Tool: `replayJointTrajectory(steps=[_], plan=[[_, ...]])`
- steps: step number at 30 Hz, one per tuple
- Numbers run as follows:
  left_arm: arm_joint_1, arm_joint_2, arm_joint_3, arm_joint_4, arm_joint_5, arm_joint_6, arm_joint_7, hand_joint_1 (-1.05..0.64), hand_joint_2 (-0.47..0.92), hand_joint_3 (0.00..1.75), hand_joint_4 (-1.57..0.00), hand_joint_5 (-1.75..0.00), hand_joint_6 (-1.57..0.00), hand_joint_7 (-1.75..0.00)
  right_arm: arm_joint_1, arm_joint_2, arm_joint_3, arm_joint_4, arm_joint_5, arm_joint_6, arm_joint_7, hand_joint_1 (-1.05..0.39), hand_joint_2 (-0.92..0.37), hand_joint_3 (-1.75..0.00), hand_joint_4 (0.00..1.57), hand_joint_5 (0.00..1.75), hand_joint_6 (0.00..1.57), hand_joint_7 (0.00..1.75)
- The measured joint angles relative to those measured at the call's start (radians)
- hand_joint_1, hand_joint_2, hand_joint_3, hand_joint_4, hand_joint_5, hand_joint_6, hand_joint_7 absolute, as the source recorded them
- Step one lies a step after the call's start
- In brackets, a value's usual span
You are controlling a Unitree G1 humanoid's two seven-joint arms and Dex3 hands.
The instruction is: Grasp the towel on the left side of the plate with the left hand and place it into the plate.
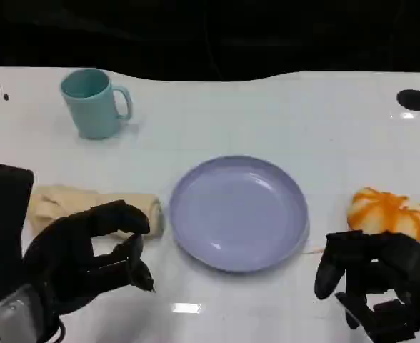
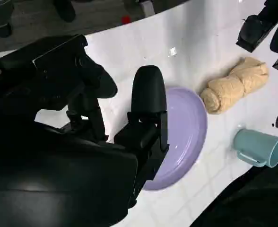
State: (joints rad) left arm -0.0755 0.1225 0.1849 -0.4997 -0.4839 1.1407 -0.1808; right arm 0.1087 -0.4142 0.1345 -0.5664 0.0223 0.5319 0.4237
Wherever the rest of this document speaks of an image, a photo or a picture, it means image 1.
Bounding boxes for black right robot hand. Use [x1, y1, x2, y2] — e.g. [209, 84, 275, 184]
[314, 230, 420, 343]

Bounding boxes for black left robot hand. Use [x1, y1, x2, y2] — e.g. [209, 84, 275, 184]
[21, 199, 157, 317]

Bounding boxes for beige towel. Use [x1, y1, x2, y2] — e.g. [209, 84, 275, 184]
[26, 184, 165, 241]

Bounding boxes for orange and white bread roll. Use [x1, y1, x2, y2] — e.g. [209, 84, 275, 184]
[346, 186, 420, 246]

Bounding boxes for pale green mug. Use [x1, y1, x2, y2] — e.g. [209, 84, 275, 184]
[60, 68, 134, 140]

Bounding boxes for lilac plate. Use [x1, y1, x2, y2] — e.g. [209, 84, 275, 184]
[169, 155, 310, 274]

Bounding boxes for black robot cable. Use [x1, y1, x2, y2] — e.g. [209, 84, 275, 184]
[51, 314, 68, 343]

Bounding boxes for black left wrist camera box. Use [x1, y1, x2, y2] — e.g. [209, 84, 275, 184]
[0, 160, 35, 290]

